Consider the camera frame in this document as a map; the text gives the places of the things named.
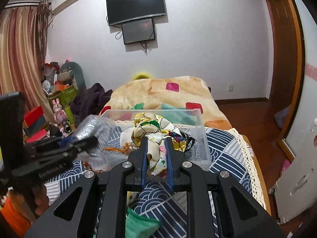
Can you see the navy wave pattern bedsheet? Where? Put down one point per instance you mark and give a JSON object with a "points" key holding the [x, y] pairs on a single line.
{"points": [[95, 206]]}

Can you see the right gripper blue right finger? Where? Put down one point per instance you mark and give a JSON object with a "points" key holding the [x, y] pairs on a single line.
{"points": [[176, 177]]}

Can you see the beige patterned fleece blanket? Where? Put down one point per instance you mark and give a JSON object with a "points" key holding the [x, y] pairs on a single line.
{"points": [[184, 92]]}

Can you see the pink rabbit figurine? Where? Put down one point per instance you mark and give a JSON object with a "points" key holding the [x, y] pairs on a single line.
{"points": [[59, 114]]}

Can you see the black wall television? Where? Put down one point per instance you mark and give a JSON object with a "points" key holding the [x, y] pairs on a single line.
{"points": [[121, 11]]}

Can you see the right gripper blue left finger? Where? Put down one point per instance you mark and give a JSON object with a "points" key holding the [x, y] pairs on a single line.
{"points": [[138, 178]]}

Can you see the green knitted sock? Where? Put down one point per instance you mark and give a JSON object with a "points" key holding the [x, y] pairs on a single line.
{"points": [[138, 226]]}

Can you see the yellow patterned cloth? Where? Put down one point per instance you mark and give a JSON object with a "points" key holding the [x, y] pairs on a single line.
{"points": [[156, 129]]}

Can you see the grey glitter pouch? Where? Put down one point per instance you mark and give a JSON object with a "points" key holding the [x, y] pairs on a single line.
{"points": [[98, 126]]}

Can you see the white heart sliding wardrobe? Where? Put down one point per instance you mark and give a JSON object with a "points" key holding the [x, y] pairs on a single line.
{"points": [[295, 190]]}

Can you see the brown wooden door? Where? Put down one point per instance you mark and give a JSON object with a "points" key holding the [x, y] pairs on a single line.
{"points": [[288, 59]]}

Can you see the clear plastic storage box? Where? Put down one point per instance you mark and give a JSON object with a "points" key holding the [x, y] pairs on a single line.
{"points": [[119, 132]]}

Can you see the striped pink curtain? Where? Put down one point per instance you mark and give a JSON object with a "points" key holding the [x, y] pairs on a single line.
{"points": [[23, 52]]}

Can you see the green bottle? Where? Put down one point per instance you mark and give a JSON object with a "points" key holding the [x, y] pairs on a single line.
{"points": [[69, 114]]}

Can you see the left hand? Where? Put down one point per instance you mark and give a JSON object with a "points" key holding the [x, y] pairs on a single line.
{"points": [[41, 199]]}

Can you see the small black wall monitor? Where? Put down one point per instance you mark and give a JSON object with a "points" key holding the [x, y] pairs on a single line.
{"points": [[138, 31]]}

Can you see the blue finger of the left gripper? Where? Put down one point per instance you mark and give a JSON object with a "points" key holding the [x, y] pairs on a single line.
{"points": [[52, 143], [86, 143]]}

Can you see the green storage box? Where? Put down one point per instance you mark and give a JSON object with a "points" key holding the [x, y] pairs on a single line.
{"points": [[65, 96]]}

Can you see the dark purple clothes pile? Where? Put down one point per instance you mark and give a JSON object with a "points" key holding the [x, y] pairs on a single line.
{"points": [[89, 101]]}

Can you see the red box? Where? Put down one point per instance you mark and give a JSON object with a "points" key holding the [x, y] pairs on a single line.
{"points": [[32, 116]]}

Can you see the grey neck pillow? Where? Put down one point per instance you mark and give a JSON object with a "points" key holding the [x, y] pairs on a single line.
{"points": [[71, 73]]}

